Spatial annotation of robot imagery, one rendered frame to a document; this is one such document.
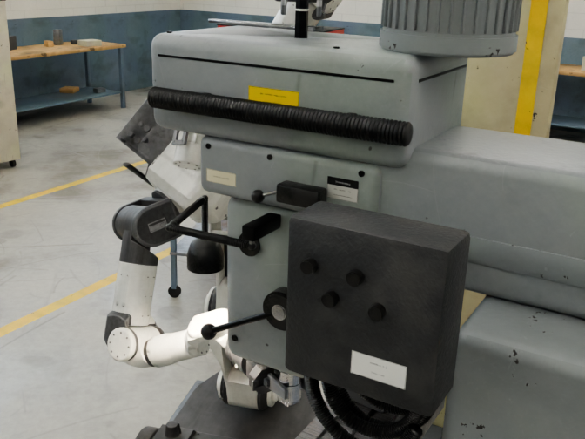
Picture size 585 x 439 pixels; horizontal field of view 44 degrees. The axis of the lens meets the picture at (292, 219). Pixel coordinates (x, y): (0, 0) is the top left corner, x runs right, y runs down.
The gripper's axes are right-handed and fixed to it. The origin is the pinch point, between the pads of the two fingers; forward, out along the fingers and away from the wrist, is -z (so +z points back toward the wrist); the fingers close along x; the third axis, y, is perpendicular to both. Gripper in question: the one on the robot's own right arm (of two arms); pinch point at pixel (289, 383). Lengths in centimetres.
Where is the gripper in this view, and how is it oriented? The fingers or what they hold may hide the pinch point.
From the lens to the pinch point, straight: 145.4
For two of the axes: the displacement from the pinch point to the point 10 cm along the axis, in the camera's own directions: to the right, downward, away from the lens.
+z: -5.7, -3.0, 7.7
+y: -0.4, 9.4, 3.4
